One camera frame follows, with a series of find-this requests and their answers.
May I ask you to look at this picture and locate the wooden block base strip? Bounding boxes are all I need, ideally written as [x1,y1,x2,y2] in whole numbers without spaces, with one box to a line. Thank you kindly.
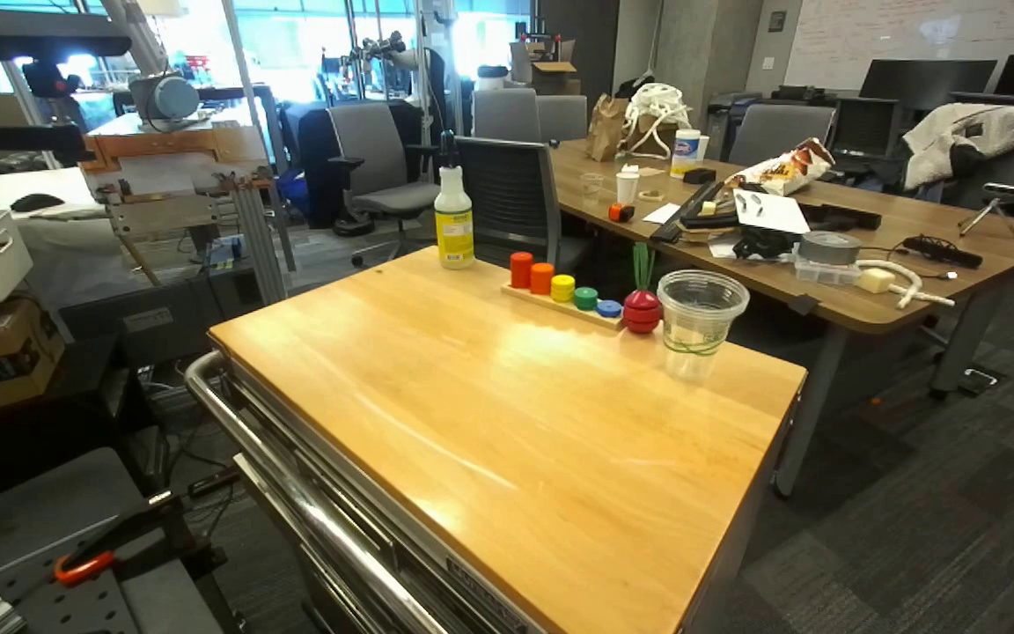
[499,278,628,330]

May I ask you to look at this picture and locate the white paper sheet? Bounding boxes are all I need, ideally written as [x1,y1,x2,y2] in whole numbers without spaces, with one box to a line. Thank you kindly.
[730,188,815,240]

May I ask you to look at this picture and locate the grey round container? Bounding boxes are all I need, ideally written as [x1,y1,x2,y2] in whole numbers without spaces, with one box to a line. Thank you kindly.
[797,228,866,291]

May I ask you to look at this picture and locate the red round knob toy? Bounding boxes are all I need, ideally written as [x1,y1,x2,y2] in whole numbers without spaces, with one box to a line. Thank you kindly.
[619,285,666,337]

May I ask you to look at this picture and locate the white jacket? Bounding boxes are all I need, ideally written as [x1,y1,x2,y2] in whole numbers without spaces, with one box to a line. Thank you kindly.
[900,99,1014,193]

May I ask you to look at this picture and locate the brown paper bag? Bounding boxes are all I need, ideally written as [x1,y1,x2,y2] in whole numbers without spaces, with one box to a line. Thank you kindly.
[586,91,633,165]

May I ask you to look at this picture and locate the orange handled black clamp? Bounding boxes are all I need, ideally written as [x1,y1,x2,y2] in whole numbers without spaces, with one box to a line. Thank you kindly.
[48,516,183,593]

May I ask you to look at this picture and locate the grey metal platform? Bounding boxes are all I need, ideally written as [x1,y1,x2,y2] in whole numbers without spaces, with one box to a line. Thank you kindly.
[0,446,228,634]

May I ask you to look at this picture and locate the black computer mouse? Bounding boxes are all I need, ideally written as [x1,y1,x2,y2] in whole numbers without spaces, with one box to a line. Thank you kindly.
[9,192,68,218]

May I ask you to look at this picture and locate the colourful snack bag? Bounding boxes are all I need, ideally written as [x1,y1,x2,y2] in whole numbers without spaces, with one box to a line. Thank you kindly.
[730,133,839,199]

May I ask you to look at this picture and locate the white round canister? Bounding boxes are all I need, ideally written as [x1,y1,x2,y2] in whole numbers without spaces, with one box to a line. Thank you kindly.
[669,123,712,183]

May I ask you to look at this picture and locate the small white bottle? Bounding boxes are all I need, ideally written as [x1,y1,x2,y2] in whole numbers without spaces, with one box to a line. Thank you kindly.
[612,163,645,211]

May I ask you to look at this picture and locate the spray bottle with yellow label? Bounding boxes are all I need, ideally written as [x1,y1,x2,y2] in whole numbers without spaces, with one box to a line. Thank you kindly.
[429,132,478,274]

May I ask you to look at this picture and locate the long wooden office desk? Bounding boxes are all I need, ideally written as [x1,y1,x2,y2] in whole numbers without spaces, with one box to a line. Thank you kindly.
[548,137,1014,498]

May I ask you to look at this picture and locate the black remote control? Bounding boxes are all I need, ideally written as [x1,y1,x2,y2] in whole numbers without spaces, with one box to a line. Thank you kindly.
[899,232,984,271]

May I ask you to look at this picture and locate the grey office chair with armrests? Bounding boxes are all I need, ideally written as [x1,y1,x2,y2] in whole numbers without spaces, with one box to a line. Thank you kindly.
[325,99,445,242]

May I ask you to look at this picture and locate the silver cart handle bar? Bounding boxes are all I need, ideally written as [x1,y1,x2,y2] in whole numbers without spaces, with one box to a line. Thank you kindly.
[183,350,450,634]

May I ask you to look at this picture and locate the green stick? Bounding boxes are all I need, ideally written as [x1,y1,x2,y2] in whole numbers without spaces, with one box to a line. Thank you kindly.
[631,240,655,296]

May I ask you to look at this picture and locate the grey cylindrical device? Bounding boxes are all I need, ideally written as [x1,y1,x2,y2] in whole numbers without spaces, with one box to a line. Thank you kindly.
[128,70,205,132]

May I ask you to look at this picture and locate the dark mesh office chair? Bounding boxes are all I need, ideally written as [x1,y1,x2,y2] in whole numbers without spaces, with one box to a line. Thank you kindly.
[456,133,567,271]

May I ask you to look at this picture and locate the white cable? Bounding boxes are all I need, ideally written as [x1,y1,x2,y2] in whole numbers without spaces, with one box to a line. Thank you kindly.
[851,258,959,314]

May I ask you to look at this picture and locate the white mesh ball object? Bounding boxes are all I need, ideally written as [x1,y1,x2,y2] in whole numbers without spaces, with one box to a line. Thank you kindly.
[625,80,693,158]

